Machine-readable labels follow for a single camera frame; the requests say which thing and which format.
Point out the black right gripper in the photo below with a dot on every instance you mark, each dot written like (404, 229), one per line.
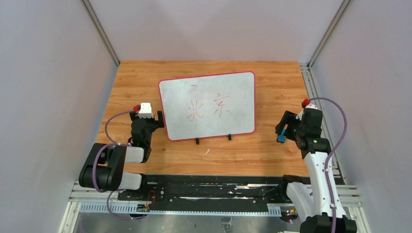
(290, 121)

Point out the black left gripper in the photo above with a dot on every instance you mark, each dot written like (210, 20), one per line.
(146, 120)

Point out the blue whiteboard eraser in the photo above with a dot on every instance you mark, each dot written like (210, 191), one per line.
(280, 134)

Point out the pink-framed whiteboard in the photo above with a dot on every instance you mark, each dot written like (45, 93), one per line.
(209, 106)

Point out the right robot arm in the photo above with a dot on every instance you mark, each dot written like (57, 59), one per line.
(319, 209)

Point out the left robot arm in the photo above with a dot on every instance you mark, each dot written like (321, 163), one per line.
(103, 169)

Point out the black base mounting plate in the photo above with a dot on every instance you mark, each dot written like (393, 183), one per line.
(209, 186)

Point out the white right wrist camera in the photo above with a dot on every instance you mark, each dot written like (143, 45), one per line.
(309, 106)

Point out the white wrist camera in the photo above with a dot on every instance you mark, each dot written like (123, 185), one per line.
(309, 106)
(145, 110)

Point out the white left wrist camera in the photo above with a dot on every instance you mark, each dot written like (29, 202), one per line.
(145, 110)

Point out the aluminium frame rail front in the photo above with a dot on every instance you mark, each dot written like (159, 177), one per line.
(164, 203)

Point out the aluminium frame post right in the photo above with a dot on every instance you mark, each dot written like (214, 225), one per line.
(329, 31)

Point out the aluminium frame post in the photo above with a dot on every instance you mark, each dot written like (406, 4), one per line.
(100, 31)
(329, 31)

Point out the aluminium frame post left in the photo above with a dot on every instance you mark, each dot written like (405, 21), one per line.
(100, 31)

